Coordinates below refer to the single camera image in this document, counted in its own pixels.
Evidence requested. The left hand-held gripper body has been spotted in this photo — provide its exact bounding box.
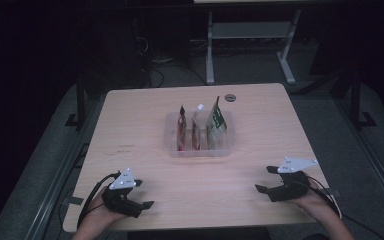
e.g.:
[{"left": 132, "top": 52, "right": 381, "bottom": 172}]
[{"left": 101, "top": 167, "right": 144, "bottom": 219}]

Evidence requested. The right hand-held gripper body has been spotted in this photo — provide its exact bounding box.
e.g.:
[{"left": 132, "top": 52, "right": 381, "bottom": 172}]
[{"left": 265, "top": 156, "right": 319, "bottom": 203}]

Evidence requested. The red black snack packet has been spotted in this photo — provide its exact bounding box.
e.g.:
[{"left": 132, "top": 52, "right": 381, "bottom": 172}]
[{"left": 176, "top": 105, "right": 188, "bottom": 152}]

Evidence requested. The clear plastic container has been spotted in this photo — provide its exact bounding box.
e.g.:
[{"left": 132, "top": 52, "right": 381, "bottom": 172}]
[{"left": 163, "top": 110, "right": 237, "bottom": 159}]

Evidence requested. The green white snack packet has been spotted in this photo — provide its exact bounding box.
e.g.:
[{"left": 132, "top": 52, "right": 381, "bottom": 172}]
[{"left": 205, "top": 95, "right": 228, "bottom": 151}]

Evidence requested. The person's right hand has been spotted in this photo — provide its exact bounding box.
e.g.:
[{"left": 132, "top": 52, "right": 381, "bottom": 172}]
[{"left": 291, "top": 178, "right": 342, "bottom": 222}]

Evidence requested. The person's left hand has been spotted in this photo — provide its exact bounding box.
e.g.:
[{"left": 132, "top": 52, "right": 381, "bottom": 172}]
[{"left": 79, "top": 188, "right": 128, "bottom": 228}]

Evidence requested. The grey tape piece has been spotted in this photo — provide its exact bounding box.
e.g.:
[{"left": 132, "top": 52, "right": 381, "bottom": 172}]
[
  {"left": 67, "top": 195, "right": 84, "bottom": 206},
  {"left": 324, "top": 187, "right": 341, "bottom": 198}
]

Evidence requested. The black metal stand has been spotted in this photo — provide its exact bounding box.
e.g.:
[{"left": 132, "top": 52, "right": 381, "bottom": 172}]
[
  {"left": 64, "top": 66, "right": 88, "bottom": 131},
  {"left": 349, "top": 66, "right": 378, "bottom": 130}
]

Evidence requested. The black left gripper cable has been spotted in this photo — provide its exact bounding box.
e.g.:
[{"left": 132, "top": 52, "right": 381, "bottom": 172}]
[{"left": 76, "top": 171, "right": 123, "bottom": 231}]

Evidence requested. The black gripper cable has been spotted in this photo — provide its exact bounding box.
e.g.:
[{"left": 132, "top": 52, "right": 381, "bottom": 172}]
[
  {"left": 304, "top": 175, "right": 344, "bottom": 221},
  {"left": 76, "top": 171, "right": 123, "bottom": 231}
]

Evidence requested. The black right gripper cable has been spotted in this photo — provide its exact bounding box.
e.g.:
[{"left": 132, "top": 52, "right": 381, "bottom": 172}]
[{"left": 304, "top": 175, "right": 344, "bottom": 221}]

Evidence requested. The grey metal rail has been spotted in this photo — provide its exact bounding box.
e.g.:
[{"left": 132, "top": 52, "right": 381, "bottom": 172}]
[
  {"left": 334, "top": 98, "right": 384, "bottom": 214},
  {"left": 24, "top": 96, "right": 108, "bottom": 240}
]

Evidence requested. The white metal table frame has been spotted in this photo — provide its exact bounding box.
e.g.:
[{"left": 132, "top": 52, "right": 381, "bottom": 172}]
[{"left": 205, "top": 9, "right": 303, "bottom": 85}]

